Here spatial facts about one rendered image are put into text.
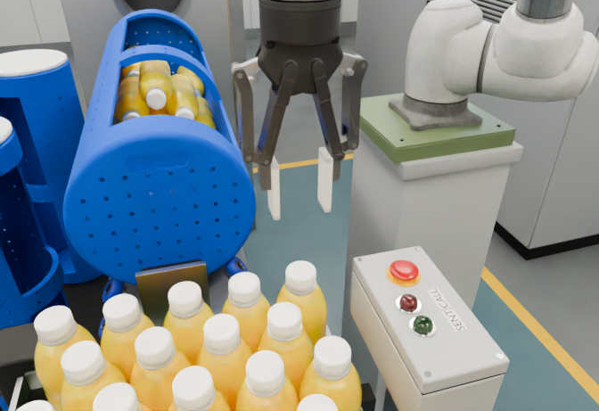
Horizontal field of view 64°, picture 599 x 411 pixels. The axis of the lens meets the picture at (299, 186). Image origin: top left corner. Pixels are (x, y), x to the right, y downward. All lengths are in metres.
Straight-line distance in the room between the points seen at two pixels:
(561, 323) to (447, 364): 1.79
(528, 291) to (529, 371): 0.45
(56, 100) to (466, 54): 1.31
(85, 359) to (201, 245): 0.30
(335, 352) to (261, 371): 0.08
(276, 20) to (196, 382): 0.35
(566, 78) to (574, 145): 1.20
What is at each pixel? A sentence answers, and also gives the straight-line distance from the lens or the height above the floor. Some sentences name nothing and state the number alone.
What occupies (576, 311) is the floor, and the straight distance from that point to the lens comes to 2.40.
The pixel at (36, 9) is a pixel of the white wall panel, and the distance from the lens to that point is 5.95.
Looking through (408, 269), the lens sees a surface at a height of 1.11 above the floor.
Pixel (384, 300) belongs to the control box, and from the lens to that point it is 0.59.
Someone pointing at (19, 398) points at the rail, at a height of 0.98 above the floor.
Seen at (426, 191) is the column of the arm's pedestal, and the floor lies 0.91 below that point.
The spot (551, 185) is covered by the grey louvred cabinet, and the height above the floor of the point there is 0.43.
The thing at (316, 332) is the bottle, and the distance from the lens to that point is 0.65.
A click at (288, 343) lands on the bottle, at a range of 0.57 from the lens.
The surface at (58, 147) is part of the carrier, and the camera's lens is 1.87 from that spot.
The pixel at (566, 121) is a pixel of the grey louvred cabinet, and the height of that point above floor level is 0.74.
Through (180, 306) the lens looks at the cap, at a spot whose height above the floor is 1.10.
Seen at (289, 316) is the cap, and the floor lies 1.11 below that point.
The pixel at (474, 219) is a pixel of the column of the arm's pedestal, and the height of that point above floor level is 0.80.
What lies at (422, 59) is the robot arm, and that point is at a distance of 1.15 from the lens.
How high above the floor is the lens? 1.51
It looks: 32 degrees down
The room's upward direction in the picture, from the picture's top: straight up
